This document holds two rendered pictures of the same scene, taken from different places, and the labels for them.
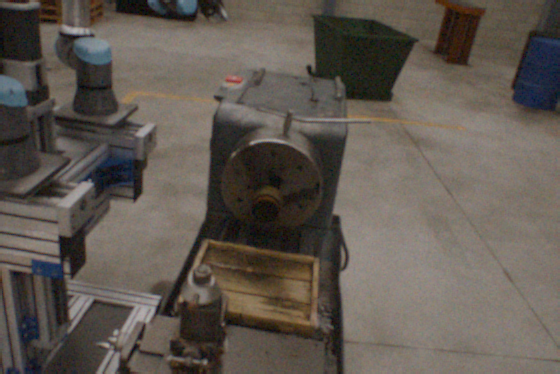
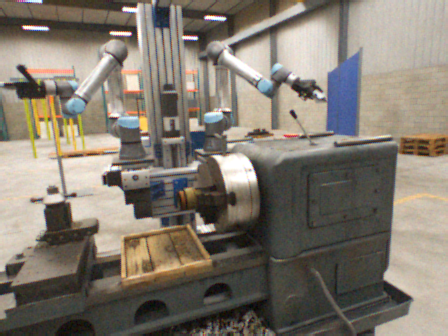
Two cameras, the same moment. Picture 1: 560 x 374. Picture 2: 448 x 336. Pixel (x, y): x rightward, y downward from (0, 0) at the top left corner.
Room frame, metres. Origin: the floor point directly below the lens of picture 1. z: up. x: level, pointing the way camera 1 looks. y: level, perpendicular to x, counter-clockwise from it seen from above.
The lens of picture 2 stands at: (0.95, -1.06, 1.42)
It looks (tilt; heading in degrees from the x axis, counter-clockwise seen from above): 12 degrees down; 67
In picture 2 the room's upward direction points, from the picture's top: 3 degrees counter-clockwise
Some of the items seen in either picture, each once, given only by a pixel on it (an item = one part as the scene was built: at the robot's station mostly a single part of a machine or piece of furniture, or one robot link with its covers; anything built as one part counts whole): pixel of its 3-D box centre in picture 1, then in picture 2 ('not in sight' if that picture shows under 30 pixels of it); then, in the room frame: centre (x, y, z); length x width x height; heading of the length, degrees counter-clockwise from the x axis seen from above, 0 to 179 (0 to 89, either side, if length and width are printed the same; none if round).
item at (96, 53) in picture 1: (92, 60); (214, 123); (1.62, 0.63, 1.33); 0.13 x 0.12 x 0.14; 44
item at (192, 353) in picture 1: (200, 329); (68, 232); (0.81, 0.10, 0.99); 0.20 x 0.10 x 0.05; 176
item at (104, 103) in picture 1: (95, 95); (214, 142); (1.61, 0.63, 1.21); 0.15 x 0.15 x 0.10
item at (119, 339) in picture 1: (113, 340); not in sight; (0.79, 0.29, 0.95); 0.07 x 0.04 x 0.04; 86
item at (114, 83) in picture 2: not in sight; (116, 92); (1.08, 0.80, 1.54); 0.15 x 0.12 x 0.55; 106
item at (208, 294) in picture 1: (201, 286); (54, 197); (0.78, 0.11, 1.13); 0.08 x 0.08 x 0.03
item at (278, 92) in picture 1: (279, 139); (307, 183); (1.80, -0.02, 1.06); 0.59 x 0.48 x 0.39; 176
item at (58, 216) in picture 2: (202, 310); (58, 214); (0.79, 0.10, 1.07); 0.07 x 0.07 x 0.10; 86
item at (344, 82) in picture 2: not in sight; (338, 111); (6.59, 4.65, 1.18); 4.12 x 0.80 x 2.35; 55
